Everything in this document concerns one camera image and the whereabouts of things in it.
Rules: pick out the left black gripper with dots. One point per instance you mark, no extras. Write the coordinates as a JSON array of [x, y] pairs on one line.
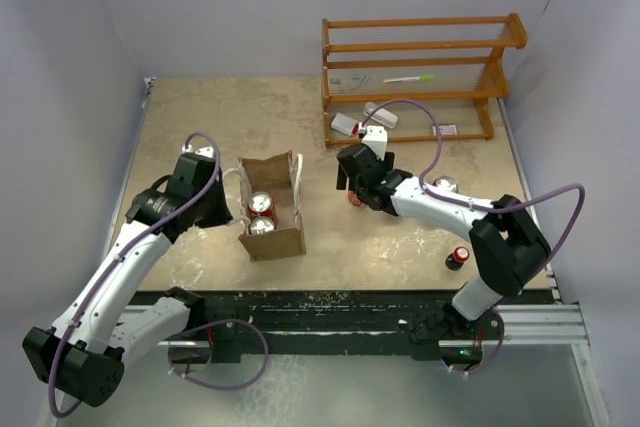
[[222, 215]]

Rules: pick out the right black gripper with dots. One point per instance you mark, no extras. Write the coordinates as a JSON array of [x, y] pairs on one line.
[[388, 163]]

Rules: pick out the red cola can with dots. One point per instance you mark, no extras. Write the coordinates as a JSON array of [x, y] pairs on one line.
[[353, 198], [261, 204]]

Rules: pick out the purple Fanta can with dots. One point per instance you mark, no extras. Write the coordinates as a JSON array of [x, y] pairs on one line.
[[261, 225], [446, 183]]

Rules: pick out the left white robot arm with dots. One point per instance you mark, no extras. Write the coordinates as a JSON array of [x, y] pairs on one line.
[[85, 351]]

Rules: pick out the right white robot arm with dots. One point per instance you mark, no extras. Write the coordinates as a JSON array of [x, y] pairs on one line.
[[509, 248]]

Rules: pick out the white and red box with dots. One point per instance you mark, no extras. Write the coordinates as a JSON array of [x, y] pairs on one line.
[[344, 125]]

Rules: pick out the white stapler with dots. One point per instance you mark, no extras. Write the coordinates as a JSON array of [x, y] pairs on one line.
[[380, 115]]

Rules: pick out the small red label card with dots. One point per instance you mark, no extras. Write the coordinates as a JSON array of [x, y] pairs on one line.
[[445, 129]]

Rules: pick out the dark bottle with red cap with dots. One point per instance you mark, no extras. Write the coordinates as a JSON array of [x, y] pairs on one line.
[[457, 258]]

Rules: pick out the orange wooden shelf rack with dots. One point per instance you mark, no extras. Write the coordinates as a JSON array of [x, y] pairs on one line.
[[465, 54]]

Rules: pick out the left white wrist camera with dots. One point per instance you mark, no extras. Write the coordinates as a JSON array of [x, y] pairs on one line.
[[207, 151]]

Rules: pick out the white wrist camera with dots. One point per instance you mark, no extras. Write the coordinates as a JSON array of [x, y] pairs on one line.
[[207, 151], [375, 138]]

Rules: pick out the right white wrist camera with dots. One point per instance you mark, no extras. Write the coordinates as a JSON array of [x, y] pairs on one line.
[[375, 138]]

